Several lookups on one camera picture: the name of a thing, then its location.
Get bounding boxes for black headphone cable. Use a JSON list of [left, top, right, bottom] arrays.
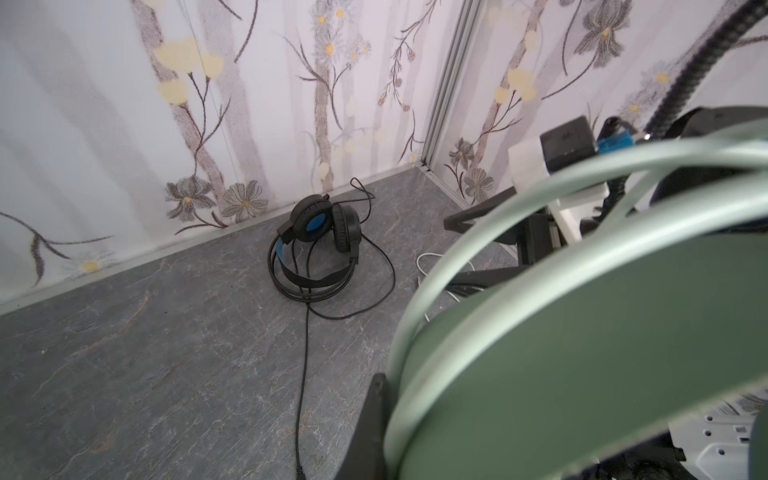
[[292, 176, 397, 480]]

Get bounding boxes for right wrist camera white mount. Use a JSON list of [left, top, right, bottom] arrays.
[[507, 116, 609, 244]]

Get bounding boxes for right black corrugated conduit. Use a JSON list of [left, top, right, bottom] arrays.
[[644, 0, 767, 140]]

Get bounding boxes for mint green headphones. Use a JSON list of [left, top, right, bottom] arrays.
[[383, 117, 768, 480]]

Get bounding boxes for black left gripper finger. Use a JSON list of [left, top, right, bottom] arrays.
[[335, 373, 390, 480]]

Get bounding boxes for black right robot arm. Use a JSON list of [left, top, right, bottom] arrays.
[[444, 106, 767, 297]]

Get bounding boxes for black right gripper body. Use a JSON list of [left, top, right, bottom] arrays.
[[517, 208, 564, 266]]

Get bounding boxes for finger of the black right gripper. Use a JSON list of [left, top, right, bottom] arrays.
[[443, 187, 517, 234], [448, 265, 528, 289]]

